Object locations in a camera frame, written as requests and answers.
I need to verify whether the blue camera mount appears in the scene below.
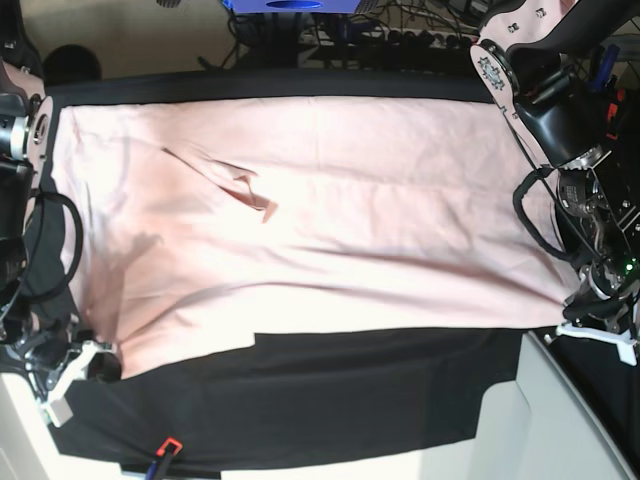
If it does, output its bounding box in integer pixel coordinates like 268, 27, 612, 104
222, 0, 360, 14

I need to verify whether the blue handled tool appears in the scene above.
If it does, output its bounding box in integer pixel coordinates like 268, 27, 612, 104
589, 44, 620, 92

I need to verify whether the red and black clip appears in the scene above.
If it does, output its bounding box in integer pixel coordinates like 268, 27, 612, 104
156, 437, 183, 458

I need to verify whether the blue pen with red tip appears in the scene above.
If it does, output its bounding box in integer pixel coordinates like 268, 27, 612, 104
145, 452, 175, 480

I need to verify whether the pink T-shirt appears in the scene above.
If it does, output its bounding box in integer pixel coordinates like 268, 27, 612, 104
52, 97, 578, 377

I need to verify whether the black power strip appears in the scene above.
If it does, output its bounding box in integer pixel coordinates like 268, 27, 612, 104
298, 23, 477, 50

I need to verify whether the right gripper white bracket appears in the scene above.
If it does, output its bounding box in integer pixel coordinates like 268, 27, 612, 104
29, 339, 122, 427

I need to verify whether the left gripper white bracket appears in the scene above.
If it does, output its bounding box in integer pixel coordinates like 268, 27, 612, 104
545, 294, 639, 366

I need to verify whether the red and black clamp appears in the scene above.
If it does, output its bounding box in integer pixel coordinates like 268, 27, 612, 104
606, 88, 628, 140

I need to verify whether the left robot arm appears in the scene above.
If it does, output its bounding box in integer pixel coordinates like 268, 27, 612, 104
470, 1, 639, 366

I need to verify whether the black table cloth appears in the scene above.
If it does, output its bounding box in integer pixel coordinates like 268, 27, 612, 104
0, 69, 640, 475

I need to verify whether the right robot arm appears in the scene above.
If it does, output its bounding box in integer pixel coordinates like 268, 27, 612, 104
1, 1, 121, 427

